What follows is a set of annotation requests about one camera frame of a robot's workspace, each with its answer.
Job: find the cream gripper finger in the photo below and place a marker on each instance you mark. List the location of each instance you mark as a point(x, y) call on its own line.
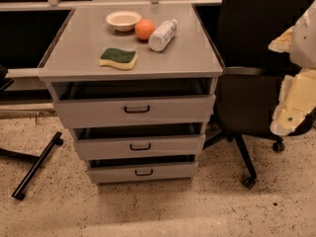
point(296, 100)
point(283, 42)

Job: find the grey bottom drawer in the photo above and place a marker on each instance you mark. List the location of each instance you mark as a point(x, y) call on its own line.
point(140, 173)

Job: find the grey drawer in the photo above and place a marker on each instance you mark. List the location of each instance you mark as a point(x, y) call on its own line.
point(136, 147)
point(140, 173)
point(134, 111)

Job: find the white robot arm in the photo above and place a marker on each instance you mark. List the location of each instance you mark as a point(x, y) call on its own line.
point(303, 42)

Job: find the grey top drawer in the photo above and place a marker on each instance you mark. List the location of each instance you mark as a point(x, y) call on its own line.
point(134, 111)

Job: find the grey middle drawer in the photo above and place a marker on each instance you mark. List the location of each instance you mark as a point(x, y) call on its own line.
point(136, 147)

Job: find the grey drawer cabinet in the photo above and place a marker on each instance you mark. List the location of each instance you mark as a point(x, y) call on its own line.
point(188, 66)

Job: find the black office chair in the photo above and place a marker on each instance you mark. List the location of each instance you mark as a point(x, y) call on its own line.
point(247, 91)

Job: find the white plastic bottle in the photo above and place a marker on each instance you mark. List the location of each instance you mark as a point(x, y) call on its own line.
point(161, 37)

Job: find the orange fruit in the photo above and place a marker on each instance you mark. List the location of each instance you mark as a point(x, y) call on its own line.
point(144, 28)

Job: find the white bowl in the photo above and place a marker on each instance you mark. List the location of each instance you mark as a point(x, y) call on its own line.
point(123, 21)

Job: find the green yellow sponge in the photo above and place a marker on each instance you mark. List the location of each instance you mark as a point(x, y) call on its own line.
point(118, 58)

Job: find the black stand leg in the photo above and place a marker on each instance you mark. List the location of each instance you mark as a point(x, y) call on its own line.
point(19, 192)

